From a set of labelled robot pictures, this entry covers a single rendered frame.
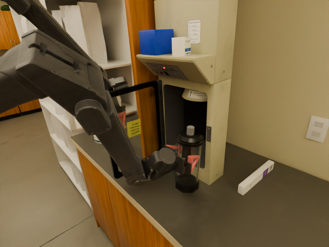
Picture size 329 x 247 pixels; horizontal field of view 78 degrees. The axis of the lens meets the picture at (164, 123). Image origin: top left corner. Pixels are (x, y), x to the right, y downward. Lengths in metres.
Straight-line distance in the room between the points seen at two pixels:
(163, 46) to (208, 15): 0.20
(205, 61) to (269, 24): 0.50
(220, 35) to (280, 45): 0.42
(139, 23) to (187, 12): 0.24
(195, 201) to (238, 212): 0.17
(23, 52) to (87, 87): 0.08
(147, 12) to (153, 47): 0.24
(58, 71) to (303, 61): 0.98
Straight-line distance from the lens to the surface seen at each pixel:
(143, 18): 1.00
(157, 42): 0.81
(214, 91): 0.78
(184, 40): 0.74
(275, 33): 1.12
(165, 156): 0.62
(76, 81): 0.30
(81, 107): 0.31
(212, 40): 0.76
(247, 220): 0.88
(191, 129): 0.75
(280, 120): 1.17
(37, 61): 0.29
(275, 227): 0.90
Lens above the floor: 1.59
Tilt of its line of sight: 24 degrees down
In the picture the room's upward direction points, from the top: 3 degrees counter-clockwise
